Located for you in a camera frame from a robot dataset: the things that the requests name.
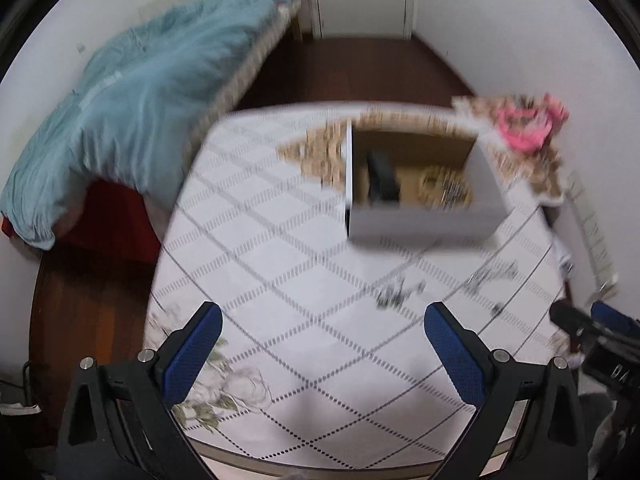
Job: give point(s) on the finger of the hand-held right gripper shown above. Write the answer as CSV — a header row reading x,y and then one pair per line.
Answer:
x,y
611,316
567,316

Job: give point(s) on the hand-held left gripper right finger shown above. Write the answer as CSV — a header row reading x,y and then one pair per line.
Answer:
x,y
452,355

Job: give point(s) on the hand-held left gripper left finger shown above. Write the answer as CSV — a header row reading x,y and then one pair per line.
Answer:
x,y
192,355

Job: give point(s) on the pile of metal jewelry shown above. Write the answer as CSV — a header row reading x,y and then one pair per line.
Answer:
x,y
445,187

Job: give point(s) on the white cardboard box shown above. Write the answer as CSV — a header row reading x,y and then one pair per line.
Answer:
x,y
425,217

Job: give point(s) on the red cloth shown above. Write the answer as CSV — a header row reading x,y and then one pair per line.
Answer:
x,y
115,220

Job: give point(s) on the black case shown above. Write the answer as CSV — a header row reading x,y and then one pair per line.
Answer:
x,y
382,180

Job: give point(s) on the pink plastic toy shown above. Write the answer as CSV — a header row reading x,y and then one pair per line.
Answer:
x,y
530,127

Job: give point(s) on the brown floral cloth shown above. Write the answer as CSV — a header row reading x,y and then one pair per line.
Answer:
x,y
320,155

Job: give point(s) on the light blue blanket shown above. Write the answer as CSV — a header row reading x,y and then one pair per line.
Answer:
x,y
135,115

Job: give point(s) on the bed with striped mattress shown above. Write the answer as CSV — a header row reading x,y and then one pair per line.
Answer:
x,y
250,67

